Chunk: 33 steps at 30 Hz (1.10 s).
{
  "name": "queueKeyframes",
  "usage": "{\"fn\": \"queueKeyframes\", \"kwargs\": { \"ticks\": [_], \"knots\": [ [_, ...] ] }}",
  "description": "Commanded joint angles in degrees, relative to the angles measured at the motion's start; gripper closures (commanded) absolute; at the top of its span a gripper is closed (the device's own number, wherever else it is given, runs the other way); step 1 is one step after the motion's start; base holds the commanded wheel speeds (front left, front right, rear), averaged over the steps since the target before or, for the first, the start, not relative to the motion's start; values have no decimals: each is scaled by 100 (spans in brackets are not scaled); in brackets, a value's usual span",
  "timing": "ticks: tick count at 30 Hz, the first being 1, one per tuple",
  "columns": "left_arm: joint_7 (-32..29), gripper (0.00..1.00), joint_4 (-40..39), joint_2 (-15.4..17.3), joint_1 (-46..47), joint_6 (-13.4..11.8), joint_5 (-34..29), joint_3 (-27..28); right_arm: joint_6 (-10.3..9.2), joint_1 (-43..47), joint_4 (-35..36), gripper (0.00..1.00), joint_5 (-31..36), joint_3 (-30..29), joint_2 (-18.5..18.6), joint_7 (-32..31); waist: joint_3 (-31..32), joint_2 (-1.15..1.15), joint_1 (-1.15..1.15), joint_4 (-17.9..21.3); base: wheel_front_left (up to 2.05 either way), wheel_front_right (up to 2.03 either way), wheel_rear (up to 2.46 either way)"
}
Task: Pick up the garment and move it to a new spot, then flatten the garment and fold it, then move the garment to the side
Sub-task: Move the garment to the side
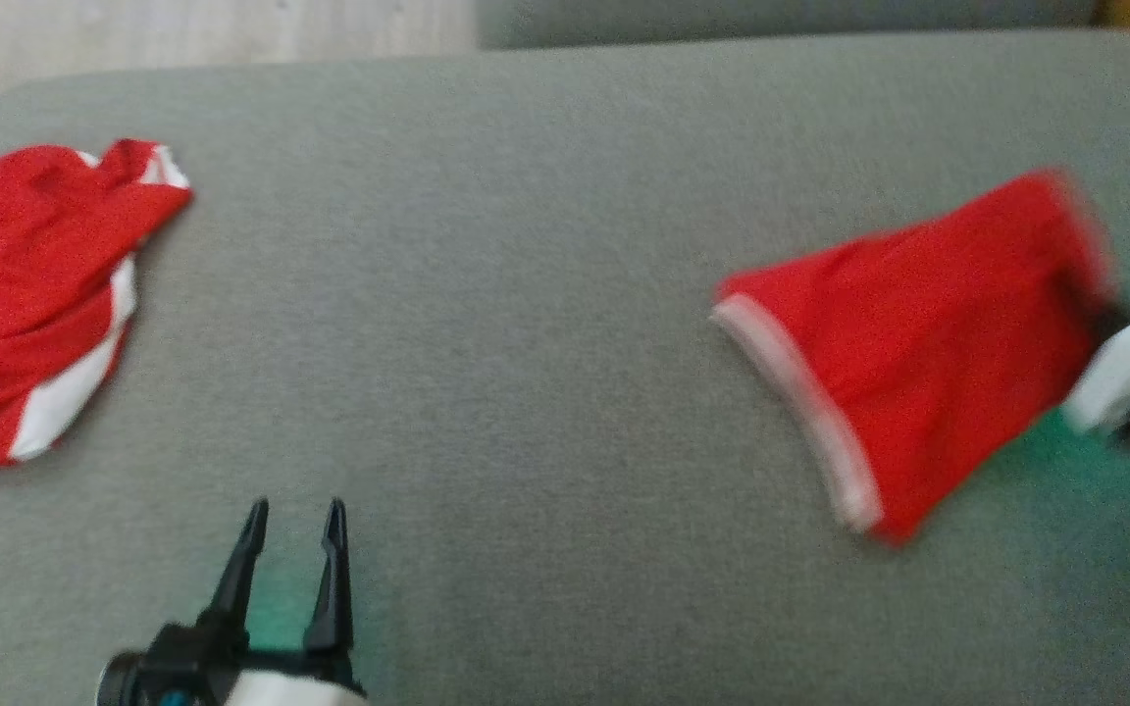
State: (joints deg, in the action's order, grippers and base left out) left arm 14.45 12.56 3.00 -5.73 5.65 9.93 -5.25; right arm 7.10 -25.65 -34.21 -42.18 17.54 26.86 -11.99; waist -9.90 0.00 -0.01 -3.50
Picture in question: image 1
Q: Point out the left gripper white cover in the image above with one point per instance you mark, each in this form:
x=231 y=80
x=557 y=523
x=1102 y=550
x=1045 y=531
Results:
x=290 y=686

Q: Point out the red basketball jersey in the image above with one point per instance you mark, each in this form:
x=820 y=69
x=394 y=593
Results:
x=938 y=343

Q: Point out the red shorts white stripe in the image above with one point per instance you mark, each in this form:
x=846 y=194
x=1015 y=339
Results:
x=25 y=275

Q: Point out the large grey sofa seat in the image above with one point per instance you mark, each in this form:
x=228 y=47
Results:
x=526 y=343

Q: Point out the small grey sofa cushion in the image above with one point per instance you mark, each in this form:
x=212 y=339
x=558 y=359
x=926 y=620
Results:
x=771 y=20

